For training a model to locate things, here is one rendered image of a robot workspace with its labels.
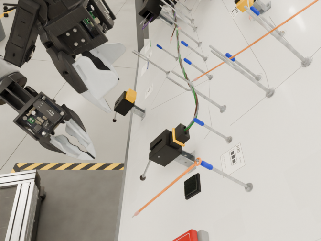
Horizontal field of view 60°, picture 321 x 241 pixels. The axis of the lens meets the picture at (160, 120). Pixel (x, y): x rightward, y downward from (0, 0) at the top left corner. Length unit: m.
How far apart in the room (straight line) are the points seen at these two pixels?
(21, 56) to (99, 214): 1.47
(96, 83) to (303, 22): 0.38
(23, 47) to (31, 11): 0.06
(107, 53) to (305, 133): 0.32
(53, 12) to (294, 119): 0.36
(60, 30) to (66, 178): 1.71
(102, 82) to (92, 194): 1.55
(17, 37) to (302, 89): 0.42
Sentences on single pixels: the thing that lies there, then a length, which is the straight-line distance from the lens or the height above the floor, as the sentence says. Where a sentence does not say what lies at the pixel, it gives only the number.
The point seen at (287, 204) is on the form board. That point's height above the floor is 1.23.
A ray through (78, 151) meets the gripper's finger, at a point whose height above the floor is 1.13.
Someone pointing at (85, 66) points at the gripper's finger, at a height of 1.35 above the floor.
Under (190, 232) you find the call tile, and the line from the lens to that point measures 0.47.
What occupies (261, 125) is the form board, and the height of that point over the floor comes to 1.24.
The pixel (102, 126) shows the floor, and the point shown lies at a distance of 2.34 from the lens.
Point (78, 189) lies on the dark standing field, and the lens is 1.96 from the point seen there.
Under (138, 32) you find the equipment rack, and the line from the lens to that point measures 1.49.
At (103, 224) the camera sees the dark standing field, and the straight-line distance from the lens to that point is 1.78.
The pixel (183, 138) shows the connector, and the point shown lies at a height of 1.19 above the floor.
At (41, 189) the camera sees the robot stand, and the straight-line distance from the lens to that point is 1.95.
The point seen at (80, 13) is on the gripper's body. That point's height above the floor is 1.42.
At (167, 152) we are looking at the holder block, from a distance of 0.53.
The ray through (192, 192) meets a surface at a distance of 0.54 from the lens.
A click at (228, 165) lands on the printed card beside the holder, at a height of 1.17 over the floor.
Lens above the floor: 1.55
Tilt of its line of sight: 41 degrees down
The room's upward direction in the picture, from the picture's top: straight up
